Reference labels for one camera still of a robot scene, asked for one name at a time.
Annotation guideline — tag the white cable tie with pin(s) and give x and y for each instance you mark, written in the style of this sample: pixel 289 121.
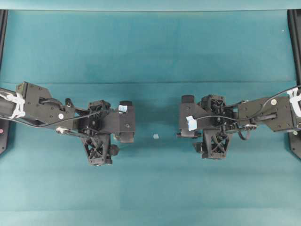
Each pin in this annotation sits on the white cable tie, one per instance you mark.
pixel 17 99
pixel 294 99

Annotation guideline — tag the white cable tie left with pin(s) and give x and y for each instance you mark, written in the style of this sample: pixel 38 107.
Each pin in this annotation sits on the white cable tie left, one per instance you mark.
pixel 17 99

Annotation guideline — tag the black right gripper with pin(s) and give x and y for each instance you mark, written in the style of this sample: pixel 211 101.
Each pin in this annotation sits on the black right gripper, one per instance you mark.
pixel 214 119

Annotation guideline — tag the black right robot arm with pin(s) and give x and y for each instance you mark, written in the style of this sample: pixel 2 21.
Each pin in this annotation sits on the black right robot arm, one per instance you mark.
pixel 275 112

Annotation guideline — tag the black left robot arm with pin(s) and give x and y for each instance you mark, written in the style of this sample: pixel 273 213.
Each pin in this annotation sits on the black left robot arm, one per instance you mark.
pixel 34 106

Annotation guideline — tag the teal table mat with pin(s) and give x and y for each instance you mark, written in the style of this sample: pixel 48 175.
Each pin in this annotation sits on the teal table mat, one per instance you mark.
pixel 151 59

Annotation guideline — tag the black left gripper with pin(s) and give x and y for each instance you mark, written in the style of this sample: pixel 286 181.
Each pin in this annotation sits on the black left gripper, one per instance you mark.
pixel 97 143

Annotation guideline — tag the white cable tie right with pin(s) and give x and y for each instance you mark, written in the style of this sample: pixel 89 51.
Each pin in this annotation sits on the white cable tie right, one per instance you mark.
pixel 294 99

